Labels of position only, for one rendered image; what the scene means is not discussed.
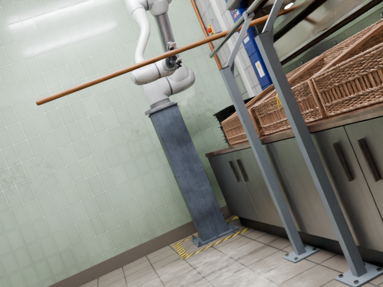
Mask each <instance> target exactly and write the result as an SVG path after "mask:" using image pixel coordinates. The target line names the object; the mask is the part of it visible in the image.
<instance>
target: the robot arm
mask: <svg viewBox="0 0 383 287"><path fill-rule="evenodd" d="M171 1H172V0H125V5H126V7H127V10H128V12H129V13H130V15H131V16H132V18H133V19H134V20H135V21H136V22H137V23H138V25H139V26H140V28H141V34H140V37H139V40H138V44H137V48H136V52H135V62H136V63H139V62H142V61H144V58H143V56H144V51H145V48H146V45H147V42H148V39H149V36H150V23H149V20H148V17H147V14H146V11H148V10H149V11H150V13H151V14H152V15H153V17H154V21H155V24H156V27H157V31H158V35H159V37H160V42H161V45H162V49H163V52H164V53H166V52H169V51H171V50H175V49H176V48H177V47H176V42H175V40H174V36H173V31H172V28H171V25H170V20H169V17H168V13H167V12H168V10H169V4H170V3H171ZM181 60H182V57H180V58H179V55H178V54H176V55H174V56H171V57H169V58H166V59H163V60H160V61H158V62H156V63H153V64H150V65H146V66H144V67H141V68H139V69H136V70H134V71H133V72H132V73H131V79H132V81H133V83H134V84H136V85H142V88H143V91H144V95H145V97H146V100H147V102H148V104H149V106H150V109H149V110H147V111H145V114H146V115H147V114H149V113H151V112H154V111H155V110H158V109H161V108H164V107H166V106H168V105H171V104H174V102H171V101H170V100H169V96H171V95H175V94H177V93H180V92H182V91H185V90H187V89H188V88H190V87H191V86H192V85H193V84H194V82H195V74H194V72H193V71H192V70H191V69H190V68H188V67H186V66H185V64H184V63H182V61H181Z"/></svg>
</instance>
